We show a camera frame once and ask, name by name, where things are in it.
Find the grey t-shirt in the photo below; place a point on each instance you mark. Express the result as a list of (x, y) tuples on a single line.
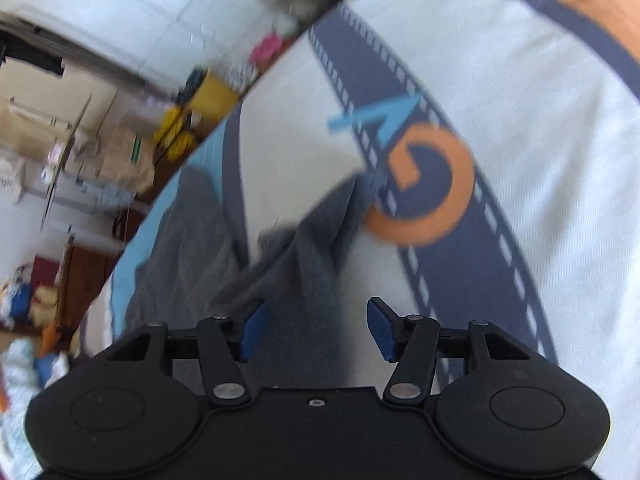
[(195, 271)]

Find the white wardrobe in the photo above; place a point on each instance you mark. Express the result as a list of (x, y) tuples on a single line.
[(159, 40)]

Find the wooden nightstand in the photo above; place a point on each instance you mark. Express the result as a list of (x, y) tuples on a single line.
[(83, 273)]

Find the yellow bag on floor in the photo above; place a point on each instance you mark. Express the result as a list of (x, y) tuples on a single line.
[(175, 136)]

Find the metal shelf rack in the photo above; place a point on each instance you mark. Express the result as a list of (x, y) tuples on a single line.
[(77, 160)]

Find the pink box on floor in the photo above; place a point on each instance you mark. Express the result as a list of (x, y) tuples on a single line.
[(266, 50)]

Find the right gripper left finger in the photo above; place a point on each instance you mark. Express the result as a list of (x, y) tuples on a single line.
[(224, 342)]

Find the patterned bed sheet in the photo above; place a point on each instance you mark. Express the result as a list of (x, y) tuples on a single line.
[(504, 137)]

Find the yellow waste bin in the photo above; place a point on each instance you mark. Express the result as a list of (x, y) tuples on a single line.
[(206, 94)]

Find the brown paper bag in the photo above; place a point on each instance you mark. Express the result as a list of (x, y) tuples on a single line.
[(127, 160)]

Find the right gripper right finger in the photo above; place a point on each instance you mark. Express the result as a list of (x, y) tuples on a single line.
[(410, 343)]

